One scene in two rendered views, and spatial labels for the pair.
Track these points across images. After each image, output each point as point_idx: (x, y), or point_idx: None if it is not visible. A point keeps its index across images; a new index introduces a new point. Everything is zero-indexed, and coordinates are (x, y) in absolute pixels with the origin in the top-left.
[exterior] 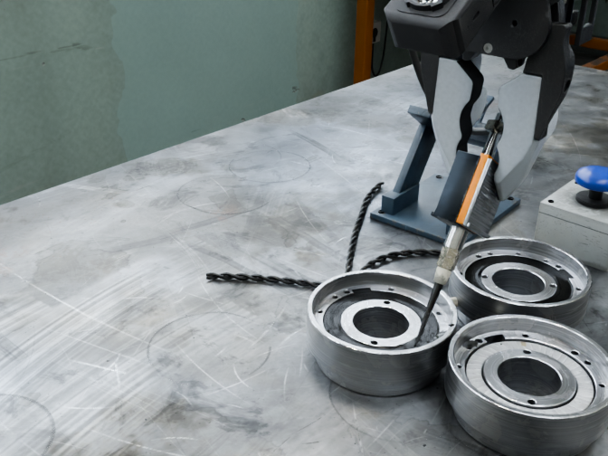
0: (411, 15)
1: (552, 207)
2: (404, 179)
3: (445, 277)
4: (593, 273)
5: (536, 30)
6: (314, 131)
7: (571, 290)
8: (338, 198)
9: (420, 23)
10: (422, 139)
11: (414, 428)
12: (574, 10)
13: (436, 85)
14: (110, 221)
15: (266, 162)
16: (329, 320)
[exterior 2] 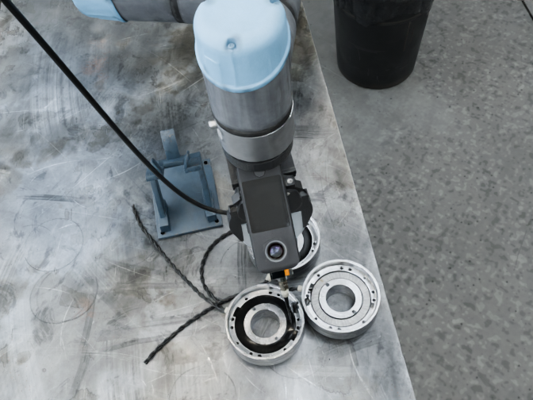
0: (276, 267)
1: None
2: (162, 208)
3: (288, 292)
4: None
5: (296, 202)
6: (34, 185)
7: (306, 227)
8: (125, 238)
9: (283, 268)
10: (155, 181)
11: (318, 355)
12: None
13: (243, 232)
14: (37, 377)
15: (47, 242)
16: (247, 344)
